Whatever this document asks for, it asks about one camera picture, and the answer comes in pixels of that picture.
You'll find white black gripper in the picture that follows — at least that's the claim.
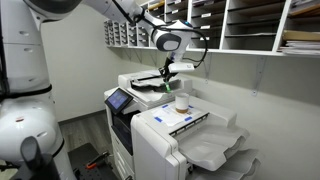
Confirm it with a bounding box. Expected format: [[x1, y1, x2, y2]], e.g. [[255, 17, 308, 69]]
[[159, 58, 195, 84]]

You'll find green marker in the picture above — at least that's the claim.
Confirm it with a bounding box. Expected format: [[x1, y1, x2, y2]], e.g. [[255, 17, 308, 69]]
[[165, 82, 171, 93]]

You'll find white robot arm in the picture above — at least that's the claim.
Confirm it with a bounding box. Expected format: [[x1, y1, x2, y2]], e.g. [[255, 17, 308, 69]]
[[0, 0, 191, 180]]

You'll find white mug brown base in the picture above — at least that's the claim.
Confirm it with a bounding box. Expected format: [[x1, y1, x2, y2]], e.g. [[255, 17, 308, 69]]
[[175, 93, 189, 114]]

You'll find white office printer copier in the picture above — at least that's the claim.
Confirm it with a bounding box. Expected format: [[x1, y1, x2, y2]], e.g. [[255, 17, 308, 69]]
[[104, 70, 193, 180]]

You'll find white paper blue tape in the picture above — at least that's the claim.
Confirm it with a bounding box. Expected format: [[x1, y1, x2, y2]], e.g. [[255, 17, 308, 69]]
[[151, 104, 201, 127]]

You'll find printer touchscreen panel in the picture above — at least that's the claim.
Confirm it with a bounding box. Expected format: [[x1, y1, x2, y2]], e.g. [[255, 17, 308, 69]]
[[104, 88, 133, 114]]

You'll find white finisher unit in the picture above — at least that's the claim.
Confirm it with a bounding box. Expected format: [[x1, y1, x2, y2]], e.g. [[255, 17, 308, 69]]
[[131, 97, 261, 180]]

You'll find white mail sorter shelving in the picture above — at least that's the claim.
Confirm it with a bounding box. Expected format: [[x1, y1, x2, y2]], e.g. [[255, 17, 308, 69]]
[[103, 0, 320, 58]]

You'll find black orange clamp near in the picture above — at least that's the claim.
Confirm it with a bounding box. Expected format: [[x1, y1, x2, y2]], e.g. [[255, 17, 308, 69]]
[[86, 151, 110, 169]]

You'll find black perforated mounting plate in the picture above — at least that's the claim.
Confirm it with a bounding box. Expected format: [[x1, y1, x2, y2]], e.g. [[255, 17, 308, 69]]
[[68, 143, 118, 180]]

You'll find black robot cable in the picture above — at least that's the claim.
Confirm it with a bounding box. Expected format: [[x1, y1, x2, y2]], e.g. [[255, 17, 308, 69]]
[[111, 0, 209, 70]]

